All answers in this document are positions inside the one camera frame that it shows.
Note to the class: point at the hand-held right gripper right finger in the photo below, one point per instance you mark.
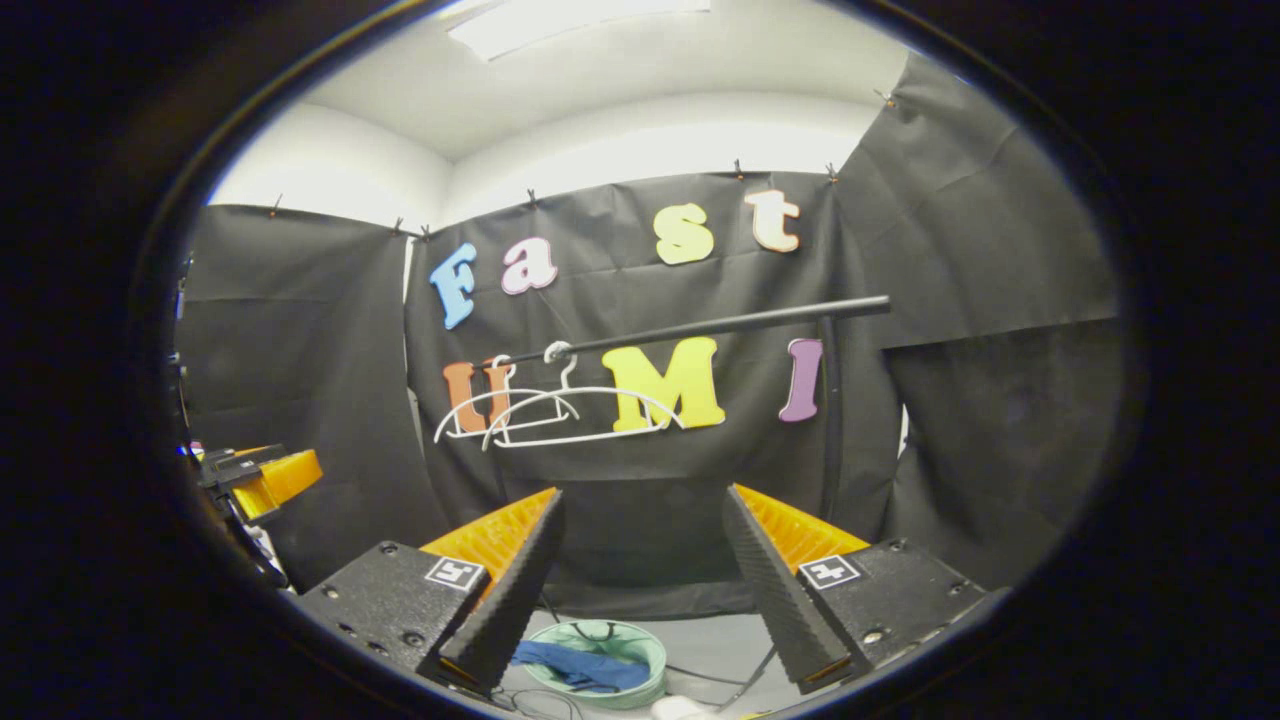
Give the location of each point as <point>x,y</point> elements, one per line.
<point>780,600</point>

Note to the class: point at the green laundry hamper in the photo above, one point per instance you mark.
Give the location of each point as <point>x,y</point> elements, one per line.
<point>620,640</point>

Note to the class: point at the black clothes rack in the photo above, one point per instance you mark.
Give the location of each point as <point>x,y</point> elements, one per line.
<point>750,322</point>

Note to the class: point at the white plastic clothes hanger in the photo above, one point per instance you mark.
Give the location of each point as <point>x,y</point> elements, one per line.
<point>505,380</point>
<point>569,375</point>

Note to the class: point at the black backdrop cloth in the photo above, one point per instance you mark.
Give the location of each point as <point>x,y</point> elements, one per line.
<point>980,300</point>

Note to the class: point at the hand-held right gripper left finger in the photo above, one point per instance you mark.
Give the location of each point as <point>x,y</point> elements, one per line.
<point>515,600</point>

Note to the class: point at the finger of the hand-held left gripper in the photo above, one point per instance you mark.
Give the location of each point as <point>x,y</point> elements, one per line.
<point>235,453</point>
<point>290,475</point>

